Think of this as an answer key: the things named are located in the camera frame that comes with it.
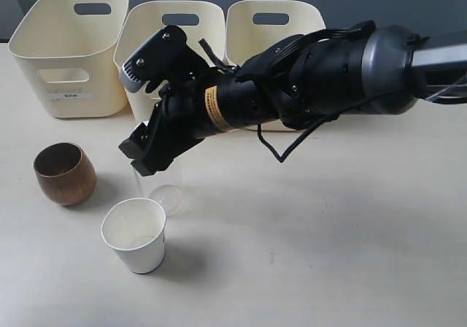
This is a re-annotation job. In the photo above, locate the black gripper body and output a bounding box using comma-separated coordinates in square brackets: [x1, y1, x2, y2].
[153, 75, 279, 148]

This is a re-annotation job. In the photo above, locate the clear bottle with white cap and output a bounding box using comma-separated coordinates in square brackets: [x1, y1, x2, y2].
[131, 120, 192, 217]

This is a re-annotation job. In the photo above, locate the brown wooden cup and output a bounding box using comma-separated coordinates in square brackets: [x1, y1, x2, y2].
[34, 142, 97, 206]

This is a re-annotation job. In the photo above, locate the white paper cup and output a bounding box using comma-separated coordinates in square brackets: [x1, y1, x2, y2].
[101, 198, 166, 274]

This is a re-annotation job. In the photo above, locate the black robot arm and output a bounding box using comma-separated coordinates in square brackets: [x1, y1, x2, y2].
[119, 20, 466, 177]

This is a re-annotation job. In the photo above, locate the right cream plastic bin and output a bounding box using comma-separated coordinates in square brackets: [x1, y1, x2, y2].
[225, 0, 328, 133]

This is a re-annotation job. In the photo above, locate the cream plastic bin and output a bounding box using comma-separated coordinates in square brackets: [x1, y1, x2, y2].
[113, 0, 226, 131]
[225, 0, 328, 133]
[8, 0, 129, 118]

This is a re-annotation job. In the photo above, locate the middle cream plastic bin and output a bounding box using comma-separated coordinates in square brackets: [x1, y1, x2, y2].
[113, 0, 226, 131]

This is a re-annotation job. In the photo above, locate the left cream plastic bin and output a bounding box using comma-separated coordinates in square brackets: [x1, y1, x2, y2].
[8, 0, 129, 118]

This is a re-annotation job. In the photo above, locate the wrist camera with grey heatsink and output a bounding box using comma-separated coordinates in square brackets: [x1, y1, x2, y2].
[120, 26, 209, 93]

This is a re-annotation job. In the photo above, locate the black cable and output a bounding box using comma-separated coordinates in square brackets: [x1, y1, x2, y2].
[255, 96, 467, 163]

